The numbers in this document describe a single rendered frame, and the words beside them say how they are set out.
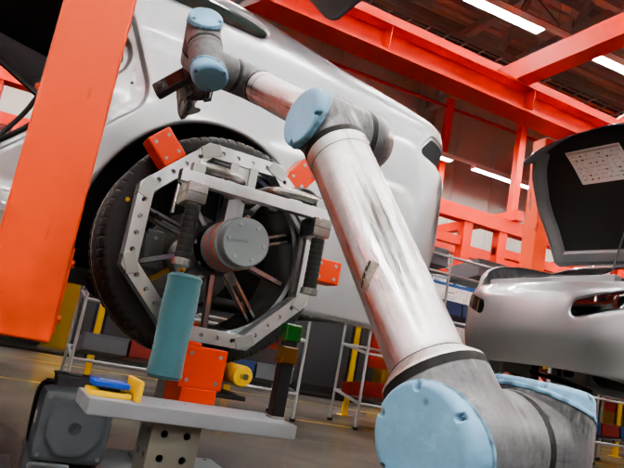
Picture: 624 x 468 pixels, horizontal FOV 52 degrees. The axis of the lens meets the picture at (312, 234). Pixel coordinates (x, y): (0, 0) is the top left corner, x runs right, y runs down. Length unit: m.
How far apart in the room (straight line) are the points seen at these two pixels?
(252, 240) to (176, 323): 0.28
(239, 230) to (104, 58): 0.53
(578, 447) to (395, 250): 0.36
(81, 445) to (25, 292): 0.43
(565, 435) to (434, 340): 0.21
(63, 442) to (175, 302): 0.44
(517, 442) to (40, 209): 1.14
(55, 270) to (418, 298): 0.92
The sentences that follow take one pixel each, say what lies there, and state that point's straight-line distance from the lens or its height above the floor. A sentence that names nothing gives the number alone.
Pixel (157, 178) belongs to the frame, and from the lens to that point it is 1.80.
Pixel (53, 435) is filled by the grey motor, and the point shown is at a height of 0.30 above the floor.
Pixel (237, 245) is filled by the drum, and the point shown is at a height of 0.84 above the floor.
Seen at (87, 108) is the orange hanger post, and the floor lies 1.07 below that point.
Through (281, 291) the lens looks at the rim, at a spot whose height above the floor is 0.77.
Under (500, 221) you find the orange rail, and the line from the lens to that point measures 10.32.
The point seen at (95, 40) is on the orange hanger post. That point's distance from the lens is 1.69.
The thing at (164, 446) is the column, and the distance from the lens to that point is 1.36.
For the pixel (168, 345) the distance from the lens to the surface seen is 1.61.
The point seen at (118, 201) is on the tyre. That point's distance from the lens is 1.81.
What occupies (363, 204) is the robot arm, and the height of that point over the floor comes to 0.84.
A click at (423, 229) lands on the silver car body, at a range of 2.61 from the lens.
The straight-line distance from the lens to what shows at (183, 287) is 1.62.
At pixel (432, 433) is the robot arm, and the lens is 0.80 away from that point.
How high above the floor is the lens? 0.59
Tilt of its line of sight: 11 degrees up
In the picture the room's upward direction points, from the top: 11 degrees clockwise
